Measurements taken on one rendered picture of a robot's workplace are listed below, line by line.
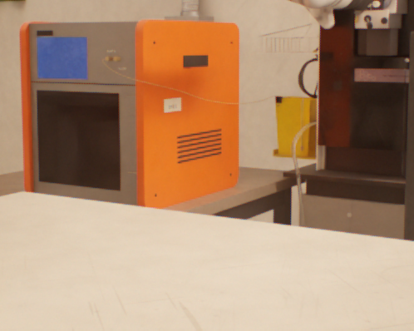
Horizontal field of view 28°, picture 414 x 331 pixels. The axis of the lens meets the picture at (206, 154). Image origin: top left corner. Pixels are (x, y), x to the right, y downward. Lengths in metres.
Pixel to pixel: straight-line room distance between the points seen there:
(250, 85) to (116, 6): 0.82
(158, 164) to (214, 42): 0.37
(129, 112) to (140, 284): 1.19
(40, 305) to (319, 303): 0.20
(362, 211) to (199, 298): 1.56
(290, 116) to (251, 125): 1.34
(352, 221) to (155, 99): 0.65
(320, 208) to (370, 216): 0.14
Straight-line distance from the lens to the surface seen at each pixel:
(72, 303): 0.60
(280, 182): 2.26
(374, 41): 2.10
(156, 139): 1.83
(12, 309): 0.60
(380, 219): 2.14
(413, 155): 1.20
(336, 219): 2.18
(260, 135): 3.61
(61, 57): 1.94
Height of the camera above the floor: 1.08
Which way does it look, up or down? 8 degrees down
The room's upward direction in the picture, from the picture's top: straight up
